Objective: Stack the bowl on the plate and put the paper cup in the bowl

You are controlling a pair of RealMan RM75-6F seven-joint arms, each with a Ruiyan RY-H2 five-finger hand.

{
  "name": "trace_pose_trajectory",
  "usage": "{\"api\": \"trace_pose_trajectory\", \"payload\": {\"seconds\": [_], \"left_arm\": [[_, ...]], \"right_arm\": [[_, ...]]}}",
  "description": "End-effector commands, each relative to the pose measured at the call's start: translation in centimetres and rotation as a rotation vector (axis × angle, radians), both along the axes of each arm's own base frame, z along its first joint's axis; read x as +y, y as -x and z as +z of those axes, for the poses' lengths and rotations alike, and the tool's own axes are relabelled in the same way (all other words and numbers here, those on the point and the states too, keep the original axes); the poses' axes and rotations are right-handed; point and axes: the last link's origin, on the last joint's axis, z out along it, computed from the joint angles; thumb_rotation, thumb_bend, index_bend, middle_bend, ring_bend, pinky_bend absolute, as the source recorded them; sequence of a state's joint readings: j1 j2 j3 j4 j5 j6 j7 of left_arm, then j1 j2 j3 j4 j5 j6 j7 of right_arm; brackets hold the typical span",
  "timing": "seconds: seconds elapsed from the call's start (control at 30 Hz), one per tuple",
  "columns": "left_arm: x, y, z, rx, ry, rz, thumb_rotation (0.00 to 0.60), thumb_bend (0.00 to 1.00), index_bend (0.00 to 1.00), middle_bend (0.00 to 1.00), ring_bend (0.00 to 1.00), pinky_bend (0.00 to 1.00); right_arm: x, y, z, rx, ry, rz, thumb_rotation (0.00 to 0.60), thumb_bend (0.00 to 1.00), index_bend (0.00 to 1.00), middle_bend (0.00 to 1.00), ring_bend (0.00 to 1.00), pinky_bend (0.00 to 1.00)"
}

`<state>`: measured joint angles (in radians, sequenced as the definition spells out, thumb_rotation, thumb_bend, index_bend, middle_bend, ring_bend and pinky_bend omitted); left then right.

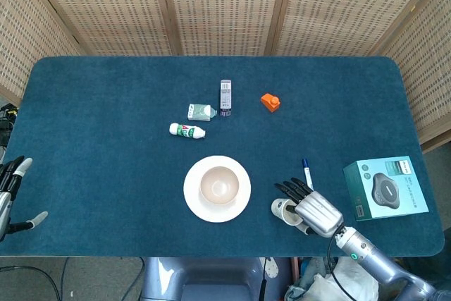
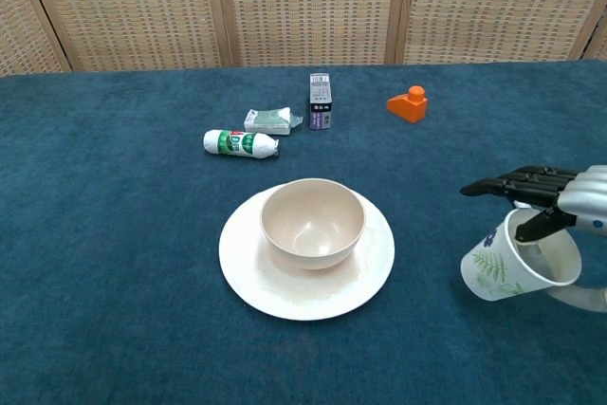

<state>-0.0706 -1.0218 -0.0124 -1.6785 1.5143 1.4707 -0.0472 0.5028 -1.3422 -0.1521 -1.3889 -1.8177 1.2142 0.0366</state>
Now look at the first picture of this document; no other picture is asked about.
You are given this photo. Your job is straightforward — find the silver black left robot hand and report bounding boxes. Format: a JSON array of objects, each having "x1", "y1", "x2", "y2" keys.
[{"x1": 0, "y1": 155, "x2": 49, "y2": 242}]

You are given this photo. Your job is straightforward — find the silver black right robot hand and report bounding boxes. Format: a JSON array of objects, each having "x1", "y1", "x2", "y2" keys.
[{"x1": 273, "y1": 176, "x2": 345, "y2": 238}]

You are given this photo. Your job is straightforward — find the white paper cup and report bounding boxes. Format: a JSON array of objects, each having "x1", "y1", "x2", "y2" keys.
[{"x1": 271, "y1": 198, "x2": 306, "y2": 227}]

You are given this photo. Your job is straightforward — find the beige bowl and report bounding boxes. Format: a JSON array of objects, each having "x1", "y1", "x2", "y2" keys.
[{"x1": 199, "y1": 166, "x2": 240, "y2": 206}]

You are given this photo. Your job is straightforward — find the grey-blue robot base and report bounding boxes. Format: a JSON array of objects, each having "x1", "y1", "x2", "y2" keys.
[{"x1": 140, "y1": 257, "x2": 293, "y2": 301}]

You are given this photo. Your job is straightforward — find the white round plate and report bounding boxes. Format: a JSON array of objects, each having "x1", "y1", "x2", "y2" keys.
[{"x1": 183, "y1": 155, "x2": 252, "y2": 223}]

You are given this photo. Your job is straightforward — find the blue white marker pen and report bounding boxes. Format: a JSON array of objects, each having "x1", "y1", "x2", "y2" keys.
[{"x1": 301, "y1": 158, "x2": 314, "y2": 191}]

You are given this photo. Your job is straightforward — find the blue denim cloth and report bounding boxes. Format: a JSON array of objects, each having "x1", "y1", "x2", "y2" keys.
[{"x1": 299, "y1": 257, "x2": 332, "y2": 286}]

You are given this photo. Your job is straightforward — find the teal speaker box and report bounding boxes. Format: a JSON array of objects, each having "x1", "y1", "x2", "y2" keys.
[{"x1": 342, "y1": 155, "x2": 430, "y2": 223}]

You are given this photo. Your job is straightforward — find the white perforated insole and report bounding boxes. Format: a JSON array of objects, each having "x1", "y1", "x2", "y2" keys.
[{"x1": 264, "y1": 257, "x2": 279, "y2": 281}]

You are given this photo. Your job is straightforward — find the white crumpled cloth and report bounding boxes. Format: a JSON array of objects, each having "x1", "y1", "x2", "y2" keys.
[{"x1": 285, "y1": 257, "x2": 380, "y2": 301}]

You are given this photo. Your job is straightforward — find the blue felt table cover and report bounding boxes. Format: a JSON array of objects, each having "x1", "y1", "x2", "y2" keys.
[{"x1": 0, "y1": 55, "x2": 445, "y2": 258}]

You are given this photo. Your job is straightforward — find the orange toy block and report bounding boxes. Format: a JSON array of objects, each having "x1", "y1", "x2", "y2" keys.
[{"x1": 260, "y1": 92, "x2": 282, "y2": 113}]

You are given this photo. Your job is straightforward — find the white green plastic bottle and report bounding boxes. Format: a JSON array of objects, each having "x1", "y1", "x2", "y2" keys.
[{"x1": 168, "y1": 123, "x2": 206, "y2": 140}]

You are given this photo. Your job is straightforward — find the green white small carton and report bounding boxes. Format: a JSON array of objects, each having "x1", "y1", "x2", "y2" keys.
[{"x1": 186, "y1": 104, "x2": 216, "y2": 123}]

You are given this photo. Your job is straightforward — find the woven wooden folding screen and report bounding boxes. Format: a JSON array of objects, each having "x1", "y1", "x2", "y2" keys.
[{"x1": 0, "y1": 0, "x2": 451, "y2": 154}]

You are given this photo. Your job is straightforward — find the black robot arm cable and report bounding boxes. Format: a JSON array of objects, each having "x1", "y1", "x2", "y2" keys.
[{"x1": 326, "y1": 233, "x2": 357, "y2": 301}]

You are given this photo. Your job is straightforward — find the black equipment with cables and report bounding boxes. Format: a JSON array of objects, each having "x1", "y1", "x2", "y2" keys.
[{"x1": 0, "y1": 102, "x2": 19, "y2": 147}]

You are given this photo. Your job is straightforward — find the black floor cable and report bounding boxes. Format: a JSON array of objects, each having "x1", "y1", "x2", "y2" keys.
[{"x1": 0, "y1": 264, "x2": 59, "y2": 301}]

